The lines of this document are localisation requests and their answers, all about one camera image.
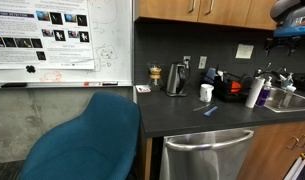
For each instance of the wooden lower cabinet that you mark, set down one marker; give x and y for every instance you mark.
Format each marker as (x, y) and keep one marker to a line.
(272, 156)

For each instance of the stainless steel dishwasher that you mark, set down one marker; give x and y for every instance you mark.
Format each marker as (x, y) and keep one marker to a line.
(205, 160)

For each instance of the white mug with black print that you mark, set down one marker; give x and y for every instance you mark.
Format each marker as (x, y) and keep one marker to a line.
(206, 92)

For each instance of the orange plastic item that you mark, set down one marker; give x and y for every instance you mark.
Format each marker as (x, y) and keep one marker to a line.
(236, 87)

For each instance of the blue bottle in rack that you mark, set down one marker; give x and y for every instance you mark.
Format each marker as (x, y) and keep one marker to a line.
(210, 75)

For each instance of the white card with red print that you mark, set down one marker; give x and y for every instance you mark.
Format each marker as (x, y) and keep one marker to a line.
(143, 88)

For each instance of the white paper towel roll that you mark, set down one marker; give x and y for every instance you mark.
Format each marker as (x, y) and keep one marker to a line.
(253, 93)

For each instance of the stainless steel sink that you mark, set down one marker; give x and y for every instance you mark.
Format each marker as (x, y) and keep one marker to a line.
(303, 101)

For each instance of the red whiteboard marker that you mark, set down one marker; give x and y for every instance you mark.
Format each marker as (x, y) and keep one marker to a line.
(92, 84)

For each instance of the wooden upper cabinets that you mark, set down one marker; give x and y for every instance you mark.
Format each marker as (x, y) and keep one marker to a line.
(165, 8)

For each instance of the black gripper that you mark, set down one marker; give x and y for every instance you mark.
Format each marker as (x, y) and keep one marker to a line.
(285, 40)

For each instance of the clear plastic utensil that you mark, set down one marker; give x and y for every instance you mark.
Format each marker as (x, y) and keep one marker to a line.
(201, 107)

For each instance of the black whiteboard magnet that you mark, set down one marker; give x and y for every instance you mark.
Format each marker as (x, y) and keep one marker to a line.
(30, 69)

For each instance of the white power outlet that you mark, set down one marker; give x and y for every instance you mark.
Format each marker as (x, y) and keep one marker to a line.
(187, 61)

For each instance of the blue shell chair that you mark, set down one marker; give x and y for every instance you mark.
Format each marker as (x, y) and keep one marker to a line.
(85, 143)

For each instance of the white paper note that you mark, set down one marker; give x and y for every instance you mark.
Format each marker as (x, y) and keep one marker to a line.
(244, 51)

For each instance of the chrome faucet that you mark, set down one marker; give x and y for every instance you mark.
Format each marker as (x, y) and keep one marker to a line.
(288, 95)

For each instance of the white light switch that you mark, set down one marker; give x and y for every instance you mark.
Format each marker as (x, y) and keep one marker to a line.
(202, 62)

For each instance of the black whiteboard eraser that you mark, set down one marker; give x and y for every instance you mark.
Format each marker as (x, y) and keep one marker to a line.
(13, 85)

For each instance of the blue plastic utensil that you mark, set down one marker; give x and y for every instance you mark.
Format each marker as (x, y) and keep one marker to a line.
(210, 111)

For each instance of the black whiteboard marker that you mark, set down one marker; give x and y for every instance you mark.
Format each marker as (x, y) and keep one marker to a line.
(110, 83)

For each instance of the black dish rack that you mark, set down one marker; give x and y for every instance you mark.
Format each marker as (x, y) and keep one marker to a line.
(225, 93)

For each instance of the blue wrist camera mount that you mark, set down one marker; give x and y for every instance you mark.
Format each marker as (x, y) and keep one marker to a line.
(292, 31)

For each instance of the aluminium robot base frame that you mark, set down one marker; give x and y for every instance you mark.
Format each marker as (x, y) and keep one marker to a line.
(298, 170)

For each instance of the research poster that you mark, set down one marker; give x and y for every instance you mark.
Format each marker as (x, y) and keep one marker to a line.
(42, 33)

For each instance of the small glass jar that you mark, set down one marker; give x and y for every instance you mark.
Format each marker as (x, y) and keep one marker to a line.
(155, 78)

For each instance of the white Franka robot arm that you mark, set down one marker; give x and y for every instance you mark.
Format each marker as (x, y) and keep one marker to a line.
(288, 10)

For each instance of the whiteboard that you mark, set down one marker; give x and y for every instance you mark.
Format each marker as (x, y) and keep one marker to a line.
(112, 33)

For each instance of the steel electric kettle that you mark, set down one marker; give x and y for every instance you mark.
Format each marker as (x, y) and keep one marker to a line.
(174, 80)

